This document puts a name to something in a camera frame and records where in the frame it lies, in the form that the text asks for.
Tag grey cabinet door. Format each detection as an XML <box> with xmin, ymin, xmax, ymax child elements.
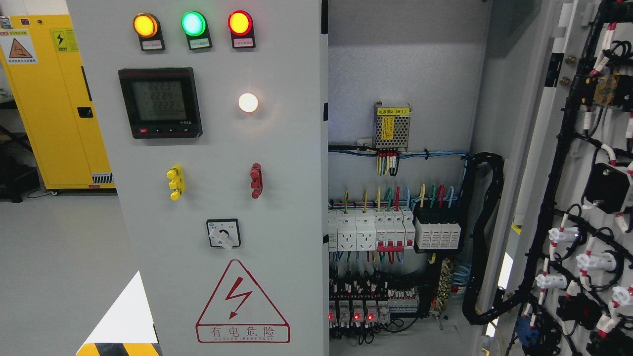
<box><xmin>66</xmin><ymin>0</ymin><xmax>329</xmax><ymax>356</ymax></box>
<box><xmin>482</xmin><ymin>0</ymin><xmax>632</xmax><ymax>356</ymax></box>

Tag red terminal posts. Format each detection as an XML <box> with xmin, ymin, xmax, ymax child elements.
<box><xmin>250</xmin><ymin>163</ymin><xmax>263</xmax><ymax>199</ymax></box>

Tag white breaker and socket row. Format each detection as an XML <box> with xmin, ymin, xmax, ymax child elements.
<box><xmin>328</xmin><ymin>207</ymin><xmax>415</xmax><ymax>252</ymax></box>

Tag metal mesh power supply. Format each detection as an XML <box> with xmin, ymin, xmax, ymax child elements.
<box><xmin>372</xmin><ymin>101</ymin><xmax>412</xmax><ymax>150</ymax></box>

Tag white indicator lamp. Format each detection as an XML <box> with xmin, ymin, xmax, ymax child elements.
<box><xmin>239</xmin><ymin>92</ymin><xmax>259</xmax><ymax>113</ymax></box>

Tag relay and terminal row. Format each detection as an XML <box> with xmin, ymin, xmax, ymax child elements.
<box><xmin>328</xmin><ymin>272</ymin><xmax>434</xmax><ymax>331</ymax></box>

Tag yellow terminal posts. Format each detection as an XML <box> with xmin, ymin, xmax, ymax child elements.
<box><xmin>166</xmin><ymin>164</ymin><xmax>186</xmax><ymax>201</ymax></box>

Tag black white surge protector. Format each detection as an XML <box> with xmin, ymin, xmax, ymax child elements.
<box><xmin>413</xmin><ymin>203</ymin><xmax>463</xmax><ymax>253</ymax></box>

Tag red electric hazard sticker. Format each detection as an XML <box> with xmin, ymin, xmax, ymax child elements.
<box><xmin>196</xmin><ymin>259</ymin><xmax>291</xmax><ymax>343</ymax></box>

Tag black digital power meter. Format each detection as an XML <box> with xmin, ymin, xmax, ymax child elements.
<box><xmin>118</xmin><ymin>67</ymin><xmax>203</xmax><ymax>139</ymax></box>

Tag red indicator lamp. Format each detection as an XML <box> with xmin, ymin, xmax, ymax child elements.
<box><xmin>227</xmin><ymin>10</ymin><xmax>256</xmax><ymax>49</ymax></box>

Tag green indicator lamp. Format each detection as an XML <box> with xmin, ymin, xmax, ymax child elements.
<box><xmin>181</xmin><ymin>11</ymin><xmax>213</xmax><ymax>50</ymax></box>

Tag yellow indicator lamp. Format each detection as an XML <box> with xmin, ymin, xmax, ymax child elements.
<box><xmin>133</xmin><ymin>13</ymin><xmax>165</xmax><ymax>50</ymax></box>

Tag yellow safety cabinet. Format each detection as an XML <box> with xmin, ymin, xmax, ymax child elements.
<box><xmin>1</xmin><ymin>14</ymin><xmax>115</xmax><ymax>191</ymax></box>

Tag white rotary selector switch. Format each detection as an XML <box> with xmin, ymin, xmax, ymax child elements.
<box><xmin>206</xmin><ymin>219</ymin><xmax>241</xmax><ymax>249</ymax></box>

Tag black right cable conduit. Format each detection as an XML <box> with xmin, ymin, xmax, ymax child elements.
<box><xmin>461</xmin><ymin>152</ymin><xmax>526</xmax><ymax>326</ymax></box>

